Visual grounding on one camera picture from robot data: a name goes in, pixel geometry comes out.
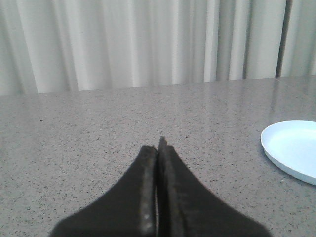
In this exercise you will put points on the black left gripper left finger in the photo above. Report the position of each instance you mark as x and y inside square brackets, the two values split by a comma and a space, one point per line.
[127, 209]

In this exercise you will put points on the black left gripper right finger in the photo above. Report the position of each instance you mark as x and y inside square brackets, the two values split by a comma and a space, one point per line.
[186, 208]

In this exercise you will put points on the light blue round plate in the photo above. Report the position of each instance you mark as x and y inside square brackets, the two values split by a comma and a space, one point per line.
[291, 146]

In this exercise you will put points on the white pleated curtain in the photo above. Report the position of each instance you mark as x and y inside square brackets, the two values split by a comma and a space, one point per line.
[73, 45]

